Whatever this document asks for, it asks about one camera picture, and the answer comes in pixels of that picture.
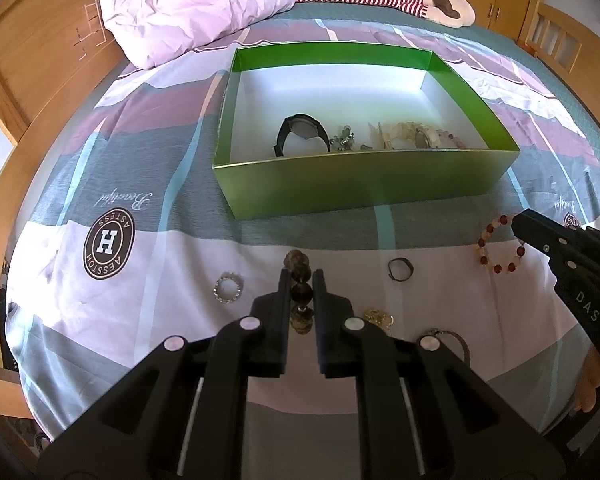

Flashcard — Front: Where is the red white bead bracelet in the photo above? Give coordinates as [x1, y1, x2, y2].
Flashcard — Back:
[476, 213, 528, 276]

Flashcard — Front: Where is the brown wooden bead bracelet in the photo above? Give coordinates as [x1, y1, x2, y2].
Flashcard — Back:
[282, 248, 315, 336]

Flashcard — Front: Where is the dark metal ring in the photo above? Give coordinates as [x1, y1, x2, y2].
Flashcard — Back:
[386, 257, 414, 283]

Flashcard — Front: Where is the silver charm jewelry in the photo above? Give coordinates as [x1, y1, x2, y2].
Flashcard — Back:
[329, 125, 355, 152]

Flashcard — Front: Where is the person's right hand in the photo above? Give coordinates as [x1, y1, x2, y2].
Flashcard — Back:
[573, 346, 600, 413]

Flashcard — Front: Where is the brown leather bangle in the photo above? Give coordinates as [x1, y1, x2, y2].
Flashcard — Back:
[418, 328, 471, 366]

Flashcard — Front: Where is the striped bed sheet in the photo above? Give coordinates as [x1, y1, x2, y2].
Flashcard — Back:
[6, 3, 600, 437]

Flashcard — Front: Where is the black wristwatch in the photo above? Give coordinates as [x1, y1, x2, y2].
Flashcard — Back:
[273, 113, 330, 157]

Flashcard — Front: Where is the green cardboard box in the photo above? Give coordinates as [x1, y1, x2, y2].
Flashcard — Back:
[213, 42, 519, 219]

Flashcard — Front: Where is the pink pillow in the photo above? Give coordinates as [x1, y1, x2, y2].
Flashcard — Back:
[99, 0, 296, 70]

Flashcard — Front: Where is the gold chain jewelry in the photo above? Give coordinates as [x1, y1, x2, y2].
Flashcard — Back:
[363, 309, 394, 335]

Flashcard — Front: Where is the silver crystal ring bracelet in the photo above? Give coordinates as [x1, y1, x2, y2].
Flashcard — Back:
[212, 272, 245, 305]

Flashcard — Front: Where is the pink bead bracelet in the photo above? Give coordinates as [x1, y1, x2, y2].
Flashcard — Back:
[419, 127, 467, 150]

